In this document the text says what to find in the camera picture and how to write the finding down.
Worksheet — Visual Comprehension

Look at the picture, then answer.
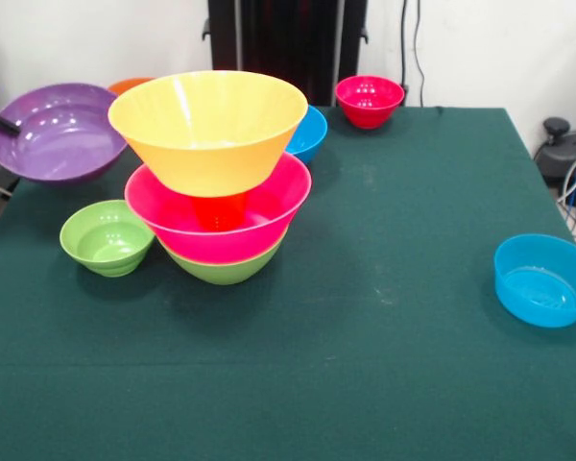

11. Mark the large pink bowl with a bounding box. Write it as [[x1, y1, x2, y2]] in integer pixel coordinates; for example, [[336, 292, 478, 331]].
[[124, 152, 314, 265]]

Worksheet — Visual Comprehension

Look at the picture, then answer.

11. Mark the small orange bowl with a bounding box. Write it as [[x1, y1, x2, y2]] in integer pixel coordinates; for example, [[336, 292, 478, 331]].
[[108, 76, 156, 96]]

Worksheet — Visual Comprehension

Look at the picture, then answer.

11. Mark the large orange bowl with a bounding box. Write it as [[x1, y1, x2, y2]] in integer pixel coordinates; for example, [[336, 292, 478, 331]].
[[108, 70, 310, 198]]

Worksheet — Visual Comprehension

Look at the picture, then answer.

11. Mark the small blue bowl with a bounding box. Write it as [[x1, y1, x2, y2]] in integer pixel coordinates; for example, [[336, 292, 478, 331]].
[[493, 233, 576, 329]]

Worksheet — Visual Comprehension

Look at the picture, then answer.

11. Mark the medium blue bowl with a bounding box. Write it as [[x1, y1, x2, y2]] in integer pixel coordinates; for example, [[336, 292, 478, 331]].
[[284, 105, 328, 166]]

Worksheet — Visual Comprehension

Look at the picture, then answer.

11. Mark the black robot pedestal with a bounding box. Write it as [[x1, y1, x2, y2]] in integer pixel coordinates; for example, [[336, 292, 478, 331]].
[[202, 0, 369, 108]]

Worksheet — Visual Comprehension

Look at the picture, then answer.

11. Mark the thick black wall cable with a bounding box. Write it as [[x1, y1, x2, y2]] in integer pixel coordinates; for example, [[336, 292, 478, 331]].
[[396, 0, 412, 97]]

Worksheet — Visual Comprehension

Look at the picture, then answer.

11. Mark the medium green bowl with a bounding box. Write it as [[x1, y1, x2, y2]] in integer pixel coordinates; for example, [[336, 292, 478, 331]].
[[158, 234, 285, 286]]

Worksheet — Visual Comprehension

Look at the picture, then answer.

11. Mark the purple bowl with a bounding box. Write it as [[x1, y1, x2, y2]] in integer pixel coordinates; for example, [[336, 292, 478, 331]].
[[0, 83, 129, 183]]

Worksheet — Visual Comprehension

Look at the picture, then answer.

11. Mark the small green bowl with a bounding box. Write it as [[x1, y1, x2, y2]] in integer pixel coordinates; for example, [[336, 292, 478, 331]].
[[59, 199, 156, 279]]

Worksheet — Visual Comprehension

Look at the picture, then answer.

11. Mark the orange cup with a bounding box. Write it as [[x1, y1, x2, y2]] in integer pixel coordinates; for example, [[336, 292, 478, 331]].
[[190, 189, 249, 231]]

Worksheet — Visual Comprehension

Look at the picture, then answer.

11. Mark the thin black wall cable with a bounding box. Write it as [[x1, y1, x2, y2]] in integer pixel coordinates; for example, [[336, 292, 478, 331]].
[[412, 0, 427, 107]]

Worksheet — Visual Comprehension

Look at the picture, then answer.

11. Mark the dark green tablecloth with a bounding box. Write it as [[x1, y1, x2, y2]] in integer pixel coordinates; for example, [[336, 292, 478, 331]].
[[0, 103, 576, 461]]

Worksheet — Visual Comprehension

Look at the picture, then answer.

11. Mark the small pink-red bowl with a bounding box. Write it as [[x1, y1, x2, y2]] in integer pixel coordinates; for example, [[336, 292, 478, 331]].
[[335, 75, 406, 131]]

